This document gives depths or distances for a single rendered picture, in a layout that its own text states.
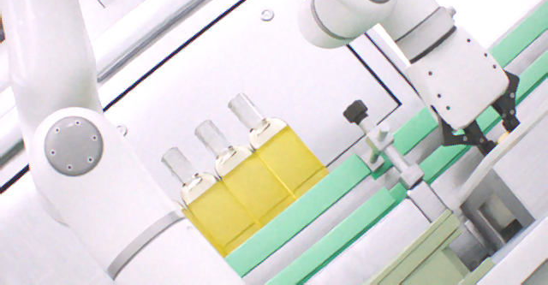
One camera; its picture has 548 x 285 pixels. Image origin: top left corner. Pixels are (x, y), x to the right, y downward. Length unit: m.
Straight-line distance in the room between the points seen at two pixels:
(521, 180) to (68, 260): 0.76
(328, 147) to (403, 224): 0.34
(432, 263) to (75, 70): 0.38
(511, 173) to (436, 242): 0.25
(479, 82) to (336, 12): 0.21
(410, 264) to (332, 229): 0.42
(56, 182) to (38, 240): 0.67
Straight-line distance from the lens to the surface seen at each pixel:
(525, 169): 1.18
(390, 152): 1.34
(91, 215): 1.00
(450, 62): 1.30
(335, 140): 1.64
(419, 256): 0.94
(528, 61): 1.54
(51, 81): 1.05
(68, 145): 1.00
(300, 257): 1.33
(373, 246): 1.32
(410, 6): 1.29
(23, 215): 1.69
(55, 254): 1.67
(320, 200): 1.35
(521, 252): 1.07
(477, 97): 1.31
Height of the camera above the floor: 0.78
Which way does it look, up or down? 11 degrees up
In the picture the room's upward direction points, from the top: 41 degrees counter-clockwise
